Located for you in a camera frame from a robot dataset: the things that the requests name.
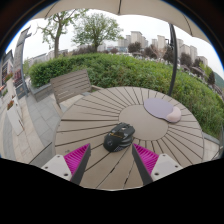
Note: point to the white planter box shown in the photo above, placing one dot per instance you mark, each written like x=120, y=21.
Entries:
x=14, y=118

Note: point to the black computer mouse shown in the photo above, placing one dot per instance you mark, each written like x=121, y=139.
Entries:
x=118, y=137

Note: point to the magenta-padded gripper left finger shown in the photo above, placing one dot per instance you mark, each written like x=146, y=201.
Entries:
x=63, y=165

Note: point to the bare-trunked leaning tree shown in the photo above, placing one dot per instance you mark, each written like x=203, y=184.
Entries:
x=56, y=36

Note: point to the tall grey sign pillar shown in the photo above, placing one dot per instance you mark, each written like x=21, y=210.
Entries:
x=18, y=63

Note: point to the lilac mouse pad with wrist rest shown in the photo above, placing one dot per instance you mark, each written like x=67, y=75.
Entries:
x=158, y=107

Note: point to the green hedge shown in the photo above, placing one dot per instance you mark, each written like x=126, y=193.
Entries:
x=133, y=71

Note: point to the beige parasol canopy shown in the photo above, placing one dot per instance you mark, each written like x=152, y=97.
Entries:
x=100, y=6

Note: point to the round leafy tree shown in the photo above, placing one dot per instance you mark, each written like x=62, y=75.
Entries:
x=96, y=28

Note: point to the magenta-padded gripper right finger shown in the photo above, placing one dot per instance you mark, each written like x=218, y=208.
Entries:
x=159, y=165

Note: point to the distant apartment buildings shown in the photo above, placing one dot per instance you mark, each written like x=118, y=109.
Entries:
x=160, y=41

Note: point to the dark curved parasol pole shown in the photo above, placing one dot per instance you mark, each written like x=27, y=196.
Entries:
x=173, y=60

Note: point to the grey slatted outdoor chair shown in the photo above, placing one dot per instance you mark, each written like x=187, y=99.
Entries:
x=70, y=85

